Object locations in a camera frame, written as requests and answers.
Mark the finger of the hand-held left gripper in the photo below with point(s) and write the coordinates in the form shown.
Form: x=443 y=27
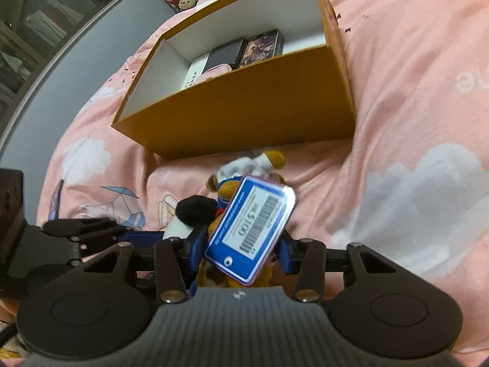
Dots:
x=145 y=285
x=143 y=239

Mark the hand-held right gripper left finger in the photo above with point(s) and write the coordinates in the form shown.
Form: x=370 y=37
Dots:
x=196 y=248

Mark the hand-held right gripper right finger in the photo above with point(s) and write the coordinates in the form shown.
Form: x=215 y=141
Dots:
x=286 y=260

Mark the blue barcode card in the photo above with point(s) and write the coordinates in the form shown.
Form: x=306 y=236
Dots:
x=252 y=229

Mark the brown plush toy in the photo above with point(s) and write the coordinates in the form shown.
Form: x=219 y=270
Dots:
x=277 y=158

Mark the orange cardboard box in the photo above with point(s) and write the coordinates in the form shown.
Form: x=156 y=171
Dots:
x=248 y=111

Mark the pink soft pouch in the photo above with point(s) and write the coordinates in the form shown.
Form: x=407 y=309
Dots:
x=214 y=72

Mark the black box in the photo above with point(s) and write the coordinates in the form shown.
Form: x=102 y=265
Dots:
x=225 y=55

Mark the dark printed picture box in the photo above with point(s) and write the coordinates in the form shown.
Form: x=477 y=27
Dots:
x=263 y=47

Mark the black and white plush toy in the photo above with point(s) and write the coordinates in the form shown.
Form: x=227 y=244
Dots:
x=195 y=208

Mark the white flat box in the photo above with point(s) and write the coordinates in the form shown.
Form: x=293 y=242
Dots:
x=195 y=68

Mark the pink cloud print duvet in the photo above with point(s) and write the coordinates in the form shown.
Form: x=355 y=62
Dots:
x=401 y=84

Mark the grey framed glass cabinet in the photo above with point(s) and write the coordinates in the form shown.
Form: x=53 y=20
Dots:
x=38 y=26

